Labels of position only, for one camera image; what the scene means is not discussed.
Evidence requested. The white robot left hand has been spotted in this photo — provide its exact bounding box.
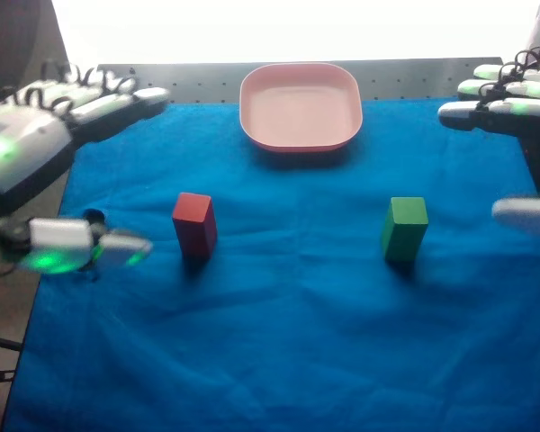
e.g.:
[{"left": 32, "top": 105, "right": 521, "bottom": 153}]
[{"left": 0, "top": 60, "right": 171, "bottom": 276}]

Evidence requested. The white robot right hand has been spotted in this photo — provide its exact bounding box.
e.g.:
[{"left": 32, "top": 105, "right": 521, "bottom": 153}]
[{"left": 437, "top": 47, "right": 540, "bottom": 242}]

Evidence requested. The red block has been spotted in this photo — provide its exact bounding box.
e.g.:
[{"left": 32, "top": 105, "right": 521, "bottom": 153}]
[{"left": 171, "top": 192, "right": 219, "bottom": 260}]

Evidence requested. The green rectangular block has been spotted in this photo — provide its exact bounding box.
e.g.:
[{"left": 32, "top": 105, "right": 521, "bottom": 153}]
[{"left": 381, "top": 196, "right": 430, "bottom": 265}]

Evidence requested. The pink plate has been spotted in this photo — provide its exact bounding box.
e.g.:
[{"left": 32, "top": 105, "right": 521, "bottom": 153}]
[{"left": 238, "top": 62, "right": 364, "bottom": 154}]

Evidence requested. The blue cloth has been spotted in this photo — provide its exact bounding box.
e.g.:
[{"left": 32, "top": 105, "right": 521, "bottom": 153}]
[{"left": 2, "top": 96, "right": 540, "bottom": 432}]

